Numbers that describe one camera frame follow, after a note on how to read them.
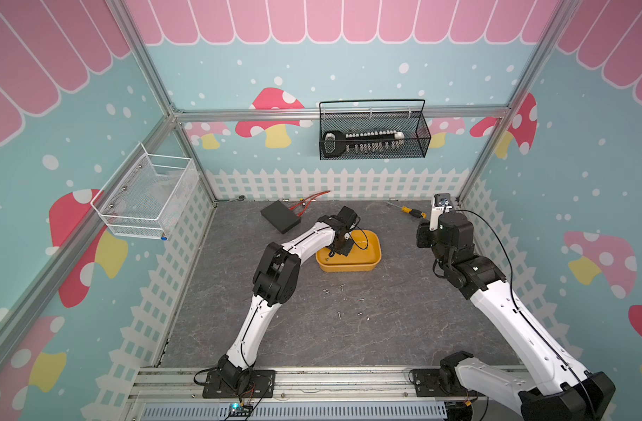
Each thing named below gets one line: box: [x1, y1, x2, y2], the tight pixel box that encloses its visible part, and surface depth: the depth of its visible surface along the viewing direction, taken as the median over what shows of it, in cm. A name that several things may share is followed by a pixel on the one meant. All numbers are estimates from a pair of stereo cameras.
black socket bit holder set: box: [322, 129, 406, 158], surface depth 91 cm
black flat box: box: [260, 199, 301, 235], surface depth 117 cm
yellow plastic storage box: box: [315, 229, 382, 273], surface depth 98 cm
